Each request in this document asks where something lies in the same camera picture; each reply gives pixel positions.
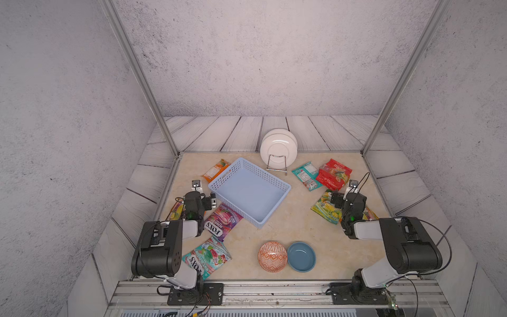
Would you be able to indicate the orange patterned bowl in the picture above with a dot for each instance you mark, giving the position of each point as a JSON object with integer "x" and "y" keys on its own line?
{"x": 272, "y": 257}

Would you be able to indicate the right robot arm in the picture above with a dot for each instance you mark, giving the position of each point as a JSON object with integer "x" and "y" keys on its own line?
{"x": 409, "y": 250}

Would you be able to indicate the green yellow Fox's candy bag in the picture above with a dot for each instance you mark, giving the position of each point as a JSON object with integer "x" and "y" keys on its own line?
{"x": 326, "y": 209}

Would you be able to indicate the red candy bag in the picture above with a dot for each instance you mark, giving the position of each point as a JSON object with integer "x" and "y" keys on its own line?
{"x": 333, "y": 175}

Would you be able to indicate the white plates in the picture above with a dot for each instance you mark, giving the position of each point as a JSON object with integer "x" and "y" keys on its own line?
{"x": 279, "y": 142}

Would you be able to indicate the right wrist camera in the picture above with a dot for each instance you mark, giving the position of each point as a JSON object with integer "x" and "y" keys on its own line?
{"x": 353, "y": 186}

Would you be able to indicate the purple Fox's berries candy bag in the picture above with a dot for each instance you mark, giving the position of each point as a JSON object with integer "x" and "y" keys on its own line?
{"x": 222, "y": 221}

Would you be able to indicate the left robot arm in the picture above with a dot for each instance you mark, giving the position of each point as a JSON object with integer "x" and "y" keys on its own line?
{"x": 158, "y": 253}

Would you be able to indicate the metal wire plate rack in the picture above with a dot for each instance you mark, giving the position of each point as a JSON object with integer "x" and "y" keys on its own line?
{"x": 277, "y": 163}

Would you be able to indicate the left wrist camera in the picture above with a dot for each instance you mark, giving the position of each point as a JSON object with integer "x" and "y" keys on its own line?
{"x": 196, "y": 186}

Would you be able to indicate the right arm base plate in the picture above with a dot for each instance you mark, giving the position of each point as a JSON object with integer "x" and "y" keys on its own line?
{"x": 356, "y": 294}

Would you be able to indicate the light blue plastic basket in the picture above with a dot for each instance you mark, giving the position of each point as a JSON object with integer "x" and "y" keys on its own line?
{"x": 250, "y": 191}

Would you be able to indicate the teal Fox's candy bag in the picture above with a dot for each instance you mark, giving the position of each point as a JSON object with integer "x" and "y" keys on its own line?
{"x": 208, "y": 257}

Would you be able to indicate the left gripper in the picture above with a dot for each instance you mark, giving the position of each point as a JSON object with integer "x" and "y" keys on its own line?
{"x": 208, "y": 204}

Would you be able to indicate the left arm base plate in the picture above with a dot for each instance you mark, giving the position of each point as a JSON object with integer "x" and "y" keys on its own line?
{"x": 207, "y": 294}

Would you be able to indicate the orange Fox's candy bag back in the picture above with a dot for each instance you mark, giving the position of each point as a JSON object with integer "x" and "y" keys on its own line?
{"x": 216, "y": 170}

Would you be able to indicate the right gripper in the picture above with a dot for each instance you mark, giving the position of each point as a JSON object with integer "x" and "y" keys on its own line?
{"x": 341, "y": 197}

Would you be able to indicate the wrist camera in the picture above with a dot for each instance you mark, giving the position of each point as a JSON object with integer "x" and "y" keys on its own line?
{"x": 196, "y": 186}
{"x": 353, "y": 186}

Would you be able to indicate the aluminium front rail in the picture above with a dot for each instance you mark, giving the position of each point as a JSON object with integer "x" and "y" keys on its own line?
{"x": 142, "y": 297}

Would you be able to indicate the blue bowl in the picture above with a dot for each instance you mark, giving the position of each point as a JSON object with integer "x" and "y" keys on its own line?
{"x": 301, "y": 257}

